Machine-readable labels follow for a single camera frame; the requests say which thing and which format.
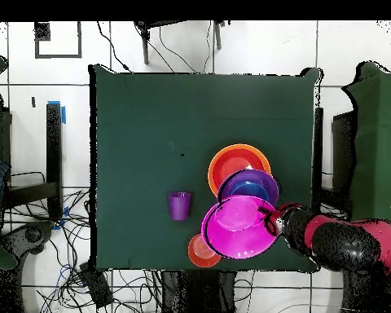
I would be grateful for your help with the small blue bowl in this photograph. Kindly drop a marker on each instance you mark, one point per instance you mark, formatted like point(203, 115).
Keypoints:
point(249, 189)

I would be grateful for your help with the large pink bowl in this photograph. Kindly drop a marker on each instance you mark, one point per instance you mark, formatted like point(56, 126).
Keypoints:
point(238, 228)

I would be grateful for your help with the wide purple bowl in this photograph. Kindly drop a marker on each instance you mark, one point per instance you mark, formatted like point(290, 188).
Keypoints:
point(247, 175)

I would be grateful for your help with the wide red-orange bowl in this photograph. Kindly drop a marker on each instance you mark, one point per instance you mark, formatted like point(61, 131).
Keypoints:
point(234, 159)

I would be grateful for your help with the large orange bowl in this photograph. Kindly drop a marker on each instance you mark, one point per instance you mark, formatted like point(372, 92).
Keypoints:
point(211, 172)

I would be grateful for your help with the small red-orange bowl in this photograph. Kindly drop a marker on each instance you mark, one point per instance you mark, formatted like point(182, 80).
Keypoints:
point(197, 256)

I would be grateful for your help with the purple cup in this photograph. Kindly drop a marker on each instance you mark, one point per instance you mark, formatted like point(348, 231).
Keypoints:
point(179, 207)

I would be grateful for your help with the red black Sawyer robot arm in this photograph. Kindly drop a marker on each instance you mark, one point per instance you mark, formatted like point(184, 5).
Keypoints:
point(345, 241)

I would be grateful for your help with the dark green table cloth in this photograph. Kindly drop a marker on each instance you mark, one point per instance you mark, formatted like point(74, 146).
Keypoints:
point(150, 97)

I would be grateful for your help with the black power strip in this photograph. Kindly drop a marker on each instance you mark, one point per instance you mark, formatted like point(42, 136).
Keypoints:
point(97, 288)

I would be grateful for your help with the black metal stand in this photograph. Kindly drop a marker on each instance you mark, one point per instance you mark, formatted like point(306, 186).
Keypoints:
point(53, 146)

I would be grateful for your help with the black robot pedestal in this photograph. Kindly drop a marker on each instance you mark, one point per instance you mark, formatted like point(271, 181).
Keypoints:
point(198, 287)

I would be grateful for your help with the black camera tripod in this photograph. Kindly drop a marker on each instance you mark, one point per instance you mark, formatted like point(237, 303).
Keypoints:
point(145, 49)

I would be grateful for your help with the grey square floor frame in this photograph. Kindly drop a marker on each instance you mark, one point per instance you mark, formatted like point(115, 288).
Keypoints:
point(58, 56)

